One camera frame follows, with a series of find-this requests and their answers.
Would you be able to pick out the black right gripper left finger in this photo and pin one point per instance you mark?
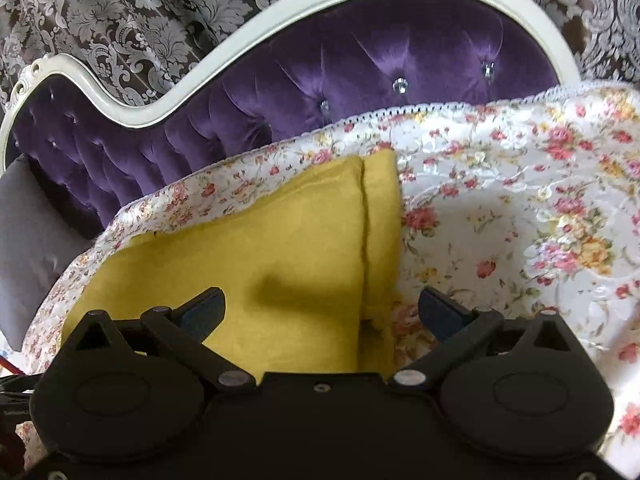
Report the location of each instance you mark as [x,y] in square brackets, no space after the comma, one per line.
[180,334]

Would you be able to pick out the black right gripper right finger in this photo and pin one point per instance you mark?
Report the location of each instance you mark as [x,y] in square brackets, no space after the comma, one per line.
[459,333]

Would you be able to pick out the mustard yellow knit garment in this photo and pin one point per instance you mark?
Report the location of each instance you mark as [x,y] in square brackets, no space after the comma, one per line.
[309,272]

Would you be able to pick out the floral quilted bedspread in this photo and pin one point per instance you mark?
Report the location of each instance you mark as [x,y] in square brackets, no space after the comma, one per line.
[527,207]

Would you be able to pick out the grey satin pillow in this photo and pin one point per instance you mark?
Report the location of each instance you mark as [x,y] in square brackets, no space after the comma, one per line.
[37,246]

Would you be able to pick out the purple tufted velvet headboard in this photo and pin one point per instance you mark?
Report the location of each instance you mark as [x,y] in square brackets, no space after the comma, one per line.
[296,67]

